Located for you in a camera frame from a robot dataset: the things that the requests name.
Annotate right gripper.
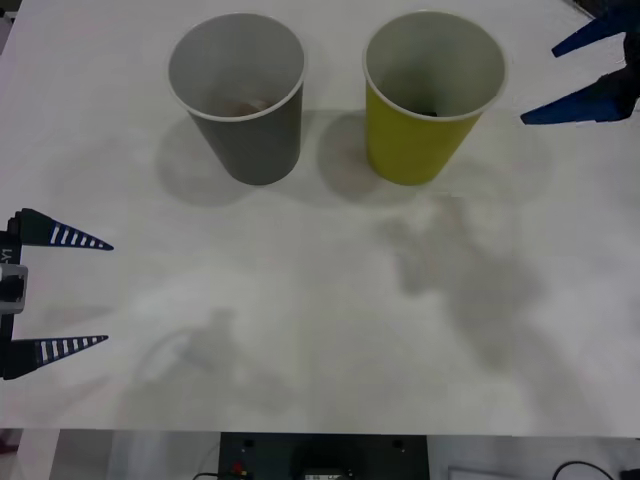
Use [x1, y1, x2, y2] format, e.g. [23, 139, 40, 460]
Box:
[519, 0, 640, 127]

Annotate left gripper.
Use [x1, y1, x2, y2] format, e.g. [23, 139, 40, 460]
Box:
[0, 207, 115, 382]

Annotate black robot base box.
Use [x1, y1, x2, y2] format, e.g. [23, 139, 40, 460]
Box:
[218, 433, 429, 480]

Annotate yellow-green plastic waste bin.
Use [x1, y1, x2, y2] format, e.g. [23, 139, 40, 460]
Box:
[361, 10, 509, 187]

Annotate grey plastic waste bin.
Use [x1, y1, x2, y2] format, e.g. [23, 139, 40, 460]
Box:
[167, 13, 307, 187]

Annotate black floor cable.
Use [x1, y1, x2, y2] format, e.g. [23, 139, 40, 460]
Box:
[551, 459, 640, 480]

